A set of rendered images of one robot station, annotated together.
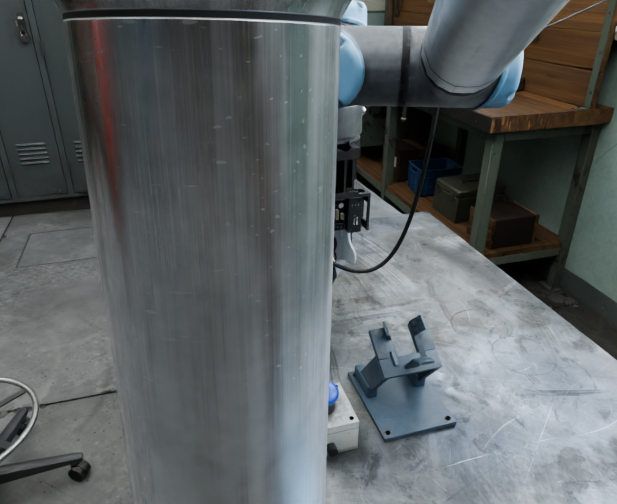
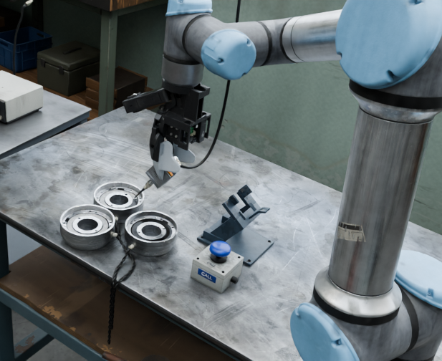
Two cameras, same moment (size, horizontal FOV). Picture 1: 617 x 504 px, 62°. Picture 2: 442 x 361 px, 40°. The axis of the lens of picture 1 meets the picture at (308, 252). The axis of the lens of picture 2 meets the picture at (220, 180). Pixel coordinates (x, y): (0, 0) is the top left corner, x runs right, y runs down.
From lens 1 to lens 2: 0.70 m
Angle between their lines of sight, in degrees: 39
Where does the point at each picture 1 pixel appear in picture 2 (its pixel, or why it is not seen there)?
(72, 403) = not seen: outside the picture
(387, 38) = (259, 33)
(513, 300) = (242, 160)
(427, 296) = (193, 172)
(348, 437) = (238, 269)
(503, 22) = not seen: hidden behind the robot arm
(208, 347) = (411, 195)
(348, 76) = (251, 59)
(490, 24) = not seen: hidden behind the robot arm
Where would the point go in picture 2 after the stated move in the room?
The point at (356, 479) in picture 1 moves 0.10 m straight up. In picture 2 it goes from (253, 289) to (263, 248)
